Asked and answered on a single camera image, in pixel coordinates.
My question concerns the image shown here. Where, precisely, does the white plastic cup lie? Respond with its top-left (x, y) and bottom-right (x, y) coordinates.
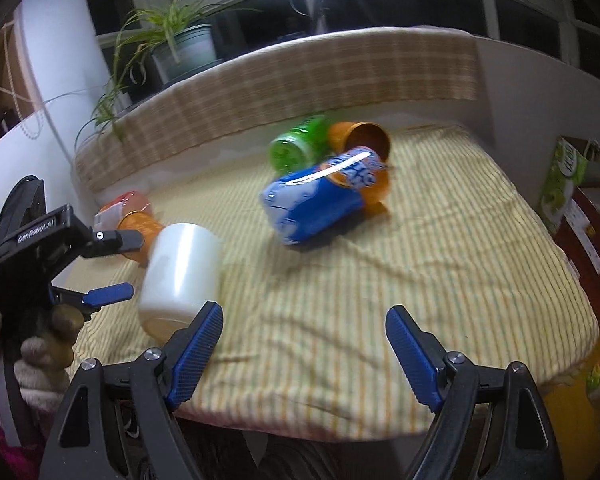
top-left (136, 223), bottom-right (222, 342)

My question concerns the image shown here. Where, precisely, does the orange paper cup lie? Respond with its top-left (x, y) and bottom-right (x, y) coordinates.
top-left (327, 122), bottom-right (391, 162)
top-left (117, 210), bottom-right (164, 266)
top-left (358, 167), bottom-right (390, 218)

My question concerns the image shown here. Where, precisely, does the left gloved hand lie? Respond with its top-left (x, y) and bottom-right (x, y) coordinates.
top-left (0, 304), bottom-right (84, 415)

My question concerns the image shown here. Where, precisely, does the red label plastic bottle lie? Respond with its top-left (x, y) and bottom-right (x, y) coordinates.
top-left (94, 191), bottom-right (152, 231)

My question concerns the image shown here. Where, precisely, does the spider plant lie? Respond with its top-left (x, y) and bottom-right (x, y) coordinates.
top-left (74, 0), bottom-right (221, 149)

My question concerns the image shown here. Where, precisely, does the striped yellow mattress cover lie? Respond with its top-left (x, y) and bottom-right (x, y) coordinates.
top-left (64, 121), bottom-right (600, 443)

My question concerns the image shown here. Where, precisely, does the green plant pot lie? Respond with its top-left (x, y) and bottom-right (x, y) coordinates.
top-left (151, 24), bottom-right (220, 86)

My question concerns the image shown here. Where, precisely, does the blue snack bag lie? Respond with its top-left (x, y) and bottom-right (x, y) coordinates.
top-left (260, 146), bottom-right (388, 245)

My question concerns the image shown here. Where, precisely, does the brown plaid cloth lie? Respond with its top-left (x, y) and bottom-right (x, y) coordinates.
top-left (74, 27), bottom-right (478, 193)

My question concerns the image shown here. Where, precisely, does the green label plastic bottle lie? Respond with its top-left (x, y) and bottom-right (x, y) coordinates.
top-left (268, 115), bottom-right (332, 176)

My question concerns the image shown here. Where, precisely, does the bead string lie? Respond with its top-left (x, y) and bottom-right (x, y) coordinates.
top-left (2, 19), bottom-right (44, 140)

